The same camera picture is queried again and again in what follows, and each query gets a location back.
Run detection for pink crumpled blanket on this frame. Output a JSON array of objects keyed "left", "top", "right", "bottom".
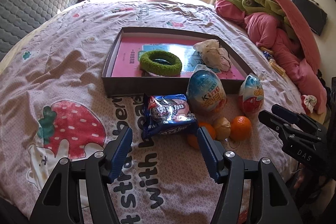
[{"left": 215, "top": 0, "right": 327, "bottom": 114}]

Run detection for green fuzzy ring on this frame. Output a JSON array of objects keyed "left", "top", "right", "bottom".
[{"left": 139, "top": 50, "right": 183, "bottom": 77}]

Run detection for tan walnut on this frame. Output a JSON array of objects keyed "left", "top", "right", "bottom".
[{"left": 213, "top": 117, "right": 231, "bottom": 140}]

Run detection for pink pillow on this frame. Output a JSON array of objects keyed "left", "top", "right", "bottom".
[{"left": 275, "top": 0, "right": 321, "bottom": 75}]

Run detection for orange tangerine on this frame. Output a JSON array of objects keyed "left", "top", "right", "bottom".
[
  {"left": 186, "top": 122, "right": 217, "bottom": 150},
  {"left": 230, "top": 116, "right": 252, "bottom": 141}
]

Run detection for blue Oreo cookie packet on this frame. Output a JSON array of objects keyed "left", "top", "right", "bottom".
[{"left": 142, "top": 94, "right": 198, "bottom": 139}]

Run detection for yellow snack packets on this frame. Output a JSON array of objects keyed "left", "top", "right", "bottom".
[{"left": 260, "top": 47, "right": 285, "bottom": 77}]

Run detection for white sheer fabric pouch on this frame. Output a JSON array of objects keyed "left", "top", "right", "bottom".
[{"left": 193, "top": 39, "right": 232, "bottom": 72}]

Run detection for red white King egg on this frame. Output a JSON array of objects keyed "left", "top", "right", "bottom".
[{"left": 238, "top": 73, "right": 264, "bottom": 115}]

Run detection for brown shallow cardboard box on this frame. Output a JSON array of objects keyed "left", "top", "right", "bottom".
[{"left": 101, "top": 27, "right": 257, "bottom": 98}]

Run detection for small red white cloth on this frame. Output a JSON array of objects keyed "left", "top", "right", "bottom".
[{"left": 301, "top": 95, "right": 317, "bottom": 114}]

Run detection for green jacket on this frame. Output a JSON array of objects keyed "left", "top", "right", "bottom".
[{"left": 215, "top": 0, "right": 298, "bottom": 41}]

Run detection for black television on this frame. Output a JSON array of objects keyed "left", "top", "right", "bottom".
[{"left": 291, "top": 0, "right": 327, "bottom": 36}]

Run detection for large blue King egg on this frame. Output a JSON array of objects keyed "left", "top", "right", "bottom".
[{"left": 186, "top": 64, "right": 227, "bottom": 116}]

